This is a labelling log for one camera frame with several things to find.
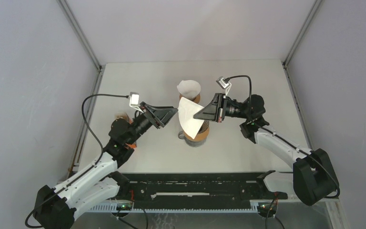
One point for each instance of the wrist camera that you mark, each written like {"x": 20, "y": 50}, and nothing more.
{"x": 134, "y": 102}
{"x": 225, "y": 84}

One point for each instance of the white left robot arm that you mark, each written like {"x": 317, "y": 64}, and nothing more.
{"x": 59, "y": 207}

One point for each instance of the orange coffee filter box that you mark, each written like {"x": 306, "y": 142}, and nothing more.
{"x": 124, "y": 115}

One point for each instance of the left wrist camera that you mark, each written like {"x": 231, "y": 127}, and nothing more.
{"x": 134, "y": 102}

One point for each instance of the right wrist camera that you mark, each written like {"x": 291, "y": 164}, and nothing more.
{"x": 225, "y": 84}

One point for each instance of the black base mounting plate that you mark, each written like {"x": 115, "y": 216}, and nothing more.
{"x": 194, "y": 191}

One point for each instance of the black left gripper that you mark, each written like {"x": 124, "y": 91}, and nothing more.
{"x": 157, "y": 116}

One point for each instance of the aluminium frame rail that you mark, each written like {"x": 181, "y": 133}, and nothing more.
{"x": 67, "y": 11}

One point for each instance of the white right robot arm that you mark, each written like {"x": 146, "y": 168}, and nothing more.
{"x": 312, "y": 178}

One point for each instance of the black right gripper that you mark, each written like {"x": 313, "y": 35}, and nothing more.
{"x": 215, "y": 110}

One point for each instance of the white paper coffee filter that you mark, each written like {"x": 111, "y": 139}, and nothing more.
{"x": 189, "y": 89}

